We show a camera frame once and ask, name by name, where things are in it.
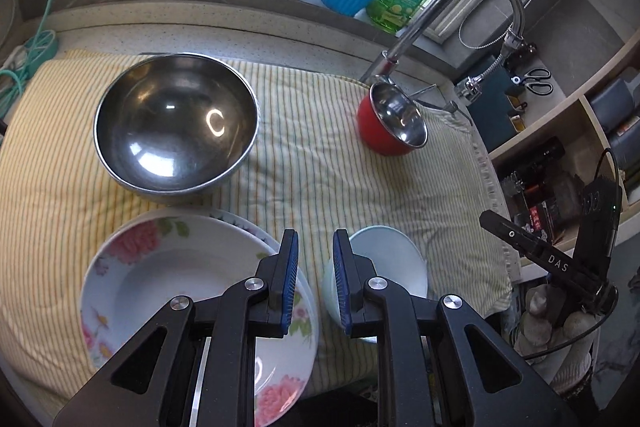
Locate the person's right hand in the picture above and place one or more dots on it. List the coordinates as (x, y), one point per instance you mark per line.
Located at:
(537, 322)

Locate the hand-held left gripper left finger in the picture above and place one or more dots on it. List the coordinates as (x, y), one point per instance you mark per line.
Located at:
(287, 277)

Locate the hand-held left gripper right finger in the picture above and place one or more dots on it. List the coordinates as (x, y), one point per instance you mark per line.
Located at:
(341, 277)

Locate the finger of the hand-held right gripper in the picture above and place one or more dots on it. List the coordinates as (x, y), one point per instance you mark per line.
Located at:
(510, 234)

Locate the deep pink floral plate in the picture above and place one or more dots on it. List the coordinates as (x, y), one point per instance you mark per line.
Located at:
(175, 287)

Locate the large stainless steel bowl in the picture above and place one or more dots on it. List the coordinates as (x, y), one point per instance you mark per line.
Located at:
(175, 127)

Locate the black scissors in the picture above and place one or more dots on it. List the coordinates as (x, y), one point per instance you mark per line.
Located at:
(537, 79)

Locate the white shelf unit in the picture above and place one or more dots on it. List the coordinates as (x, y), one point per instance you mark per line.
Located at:
(575, 127)

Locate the dark teal container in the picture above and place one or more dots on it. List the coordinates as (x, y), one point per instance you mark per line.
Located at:
(492, 99)

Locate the red steel-lined bowl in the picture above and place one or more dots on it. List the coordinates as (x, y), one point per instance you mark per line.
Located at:
(375, 137)

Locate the striped yellow cloth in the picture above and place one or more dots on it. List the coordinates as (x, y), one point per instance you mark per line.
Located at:
(310, 177)

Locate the person's right forearm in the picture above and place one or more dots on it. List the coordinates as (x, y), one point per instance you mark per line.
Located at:
(570, 369)

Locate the light green bowl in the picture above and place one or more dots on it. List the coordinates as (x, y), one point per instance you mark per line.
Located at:
(390, 257)

